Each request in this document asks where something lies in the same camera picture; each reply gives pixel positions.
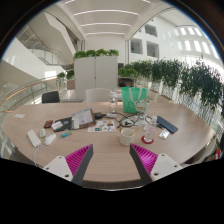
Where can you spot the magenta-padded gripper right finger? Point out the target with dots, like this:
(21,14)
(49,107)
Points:
(146,160)

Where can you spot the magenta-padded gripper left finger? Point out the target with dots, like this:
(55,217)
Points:
(78,160)

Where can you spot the clear plastic water bottle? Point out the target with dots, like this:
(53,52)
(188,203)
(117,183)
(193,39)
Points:
(150,130)

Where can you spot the flat round red coaster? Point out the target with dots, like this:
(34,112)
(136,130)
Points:
(144,140)

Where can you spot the teal marker pen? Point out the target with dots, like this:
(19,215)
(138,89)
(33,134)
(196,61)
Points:
(66,134)

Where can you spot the white grid-patterned cup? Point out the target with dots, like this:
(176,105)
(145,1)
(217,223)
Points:
(127,137)

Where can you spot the small white card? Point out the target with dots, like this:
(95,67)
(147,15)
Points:
(164,133)

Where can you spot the white computer mouse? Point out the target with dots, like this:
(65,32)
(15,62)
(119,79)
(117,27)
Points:
(50,139)

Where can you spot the small white box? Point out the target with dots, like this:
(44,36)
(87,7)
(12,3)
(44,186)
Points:
(57,125)

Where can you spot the dark blue keyboard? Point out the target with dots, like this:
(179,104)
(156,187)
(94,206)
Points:
(166,124)

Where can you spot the colourful sticker sheet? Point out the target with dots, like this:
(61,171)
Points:
(101,126)

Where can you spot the open printed booklet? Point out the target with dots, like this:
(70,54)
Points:
(83,118)

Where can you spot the small white charger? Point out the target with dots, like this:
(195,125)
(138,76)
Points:
(42,133)

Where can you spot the small red black device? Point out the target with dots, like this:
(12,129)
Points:
(48,124)

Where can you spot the green tote bag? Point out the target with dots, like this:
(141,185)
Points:
(134,100)

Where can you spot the white chair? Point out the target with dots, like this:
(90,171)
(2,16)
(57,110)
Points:
(98,95)

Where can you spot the black chair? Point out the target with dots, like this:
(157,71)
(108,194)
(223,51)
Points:
(50,97)

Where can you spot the white paper sheet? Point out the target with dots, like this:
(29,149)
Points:
(19,116)

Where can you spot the white cabinet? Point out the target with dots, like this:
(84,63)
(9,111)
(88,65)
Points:
(96,76)

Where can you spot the potted green plant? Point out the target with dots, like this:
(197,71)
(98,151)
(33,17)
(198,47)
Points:
(61,75)
(70,74)

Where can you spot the glass railing wooden handrail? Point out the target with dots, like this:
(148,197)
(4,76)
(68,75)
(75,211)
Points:
(23,93)

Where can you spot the hedge of green plants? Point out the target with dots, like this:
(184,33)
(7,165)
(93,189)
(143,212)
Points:
(186,78)

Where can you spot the green plants atop cabinet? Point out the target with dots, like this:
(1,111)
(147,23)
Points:
(96,53)

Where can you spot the ceiling light strips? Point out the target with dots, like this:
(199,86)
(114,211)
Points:
(105,20)

